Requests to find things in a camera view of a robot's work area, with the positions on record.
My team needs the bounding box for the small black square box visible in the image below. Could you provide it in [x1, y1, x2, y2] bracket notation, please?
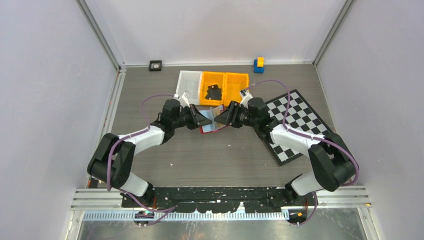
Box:
[148, 60, 163, 72]

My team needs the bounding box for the black white checkerboard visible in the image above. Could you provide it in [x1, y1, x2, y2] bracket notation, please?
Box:
[265, 89, 333, 166]

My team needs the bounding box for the empty orange bin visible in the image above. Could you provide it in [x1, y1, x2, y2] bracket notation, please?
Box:
[223, 72, 250, 107]

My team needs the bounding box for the blue yellow toy block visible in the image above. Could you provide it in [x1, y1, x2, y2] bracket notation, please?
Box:
[253, 57, 265, 74]

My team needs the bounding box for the red card holder wallet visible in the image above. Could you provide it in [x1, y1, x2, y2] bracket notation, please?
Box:
[199, 104, 227, 134]

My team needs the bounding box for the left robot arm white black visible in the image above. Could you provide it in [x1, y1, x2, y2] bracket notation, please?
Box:
[87, 99, 212, 207]

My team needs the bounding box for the white plastic bin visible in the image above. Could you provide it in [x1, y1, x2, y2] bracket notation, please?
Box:
[175, 70, 203, 105]

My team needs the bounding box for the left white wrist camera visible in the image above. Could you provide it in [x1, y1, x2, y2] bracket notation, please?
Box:
[173, 91, 191, 108]

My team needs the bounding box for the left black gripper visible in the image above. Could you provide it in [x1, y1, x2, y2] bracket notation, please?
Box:
[172, 104, 212, 131]

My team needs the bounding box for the orange bin with cards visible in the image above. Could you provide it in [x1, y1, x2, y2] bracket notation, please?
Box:
[199, 71, 226, 106]

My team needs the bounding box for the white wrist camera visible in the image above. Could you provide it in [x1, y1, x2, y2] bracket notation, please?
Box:
[173, 91, 191, 108]
[239, 88, 253, 108]

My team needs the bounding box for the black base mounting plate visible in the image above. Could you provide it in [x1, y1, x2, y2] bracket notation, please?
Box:
[120, 186, 319, 215]

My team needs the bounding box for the black card in bin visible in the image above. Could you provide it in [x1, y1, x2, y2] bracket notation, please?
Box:
[204, 84, 222, 101]

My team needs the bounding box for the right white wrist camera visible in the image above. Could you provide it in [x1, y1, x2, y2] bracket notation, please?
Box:
[239, 88, 253, 108]

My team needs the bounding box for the aluminium rail frame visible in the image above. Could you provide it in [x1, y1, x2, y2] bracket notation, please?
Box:
[71, 186, 372, 222]

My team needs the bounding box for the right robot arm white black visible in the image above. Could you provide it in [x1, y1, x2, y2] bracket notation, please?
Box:
[214, 97, 359, 205]

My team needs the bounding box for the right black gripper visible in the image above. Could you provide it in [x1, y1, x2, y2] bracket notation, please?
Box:
[214, 101, 259, 129]

